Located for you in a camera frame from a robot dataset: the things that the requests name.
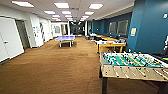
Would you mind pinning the blue ping pong table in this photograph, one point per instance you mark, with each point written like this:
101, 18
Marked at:
65, 38

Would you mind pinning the long yellow wooden table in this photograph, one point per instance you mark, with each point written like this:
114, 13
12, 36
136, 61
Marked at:
110, 38

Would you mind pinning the white table with dishes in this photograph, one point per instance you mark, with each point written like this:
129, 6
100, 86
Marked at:
111, 44

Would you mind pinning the interior glass window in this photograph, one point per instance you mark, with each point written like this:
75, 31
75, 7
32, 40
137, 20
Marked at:
112, 27
122, 27

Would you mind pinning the yellow pillar sign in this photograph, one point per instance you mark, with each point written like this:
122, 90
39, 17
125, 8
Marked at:
133, 31

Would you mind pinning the green foosball table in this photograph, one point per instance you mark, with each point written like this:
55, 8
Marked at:
133, 65

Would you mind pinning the grey metal door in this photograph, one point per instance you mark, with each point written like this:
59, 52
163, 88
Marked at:
22, 35

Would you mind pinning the large white door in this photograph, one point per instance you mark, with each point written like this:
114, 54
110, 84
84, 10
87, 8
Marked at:
10, 40

